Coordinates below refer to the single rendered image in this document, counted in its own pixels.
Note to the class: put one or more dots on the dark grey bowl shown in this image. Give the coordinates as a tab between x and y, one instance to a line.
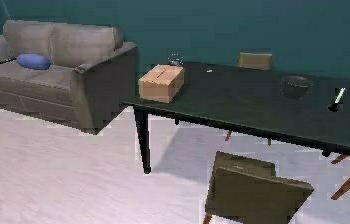
296	86

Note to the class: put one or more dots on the brown cardboard box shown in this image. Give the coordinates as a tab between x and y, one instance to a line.
161	83

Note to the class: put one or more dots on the clear glass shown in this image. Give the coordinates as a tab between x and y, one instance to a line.
175	60

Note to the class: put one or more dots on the small white flat item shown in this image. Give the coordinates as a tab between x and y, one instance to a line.
209	70

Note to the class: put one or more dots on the dark green table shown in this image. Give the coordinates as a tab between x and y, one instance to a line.
249	103

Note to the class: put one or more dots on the grey brown sofa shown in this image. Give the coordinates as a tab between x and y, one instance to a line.
93	80

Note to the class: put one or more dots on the tan chair wooden legs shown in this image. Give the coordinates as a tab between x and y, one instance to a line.
254	61

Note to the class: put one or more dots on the blue oval cushion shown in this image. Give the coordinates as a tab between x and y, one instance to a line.
33	61

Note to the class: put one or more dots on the black remote control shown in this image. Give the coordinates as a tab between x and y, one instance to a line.
7	60

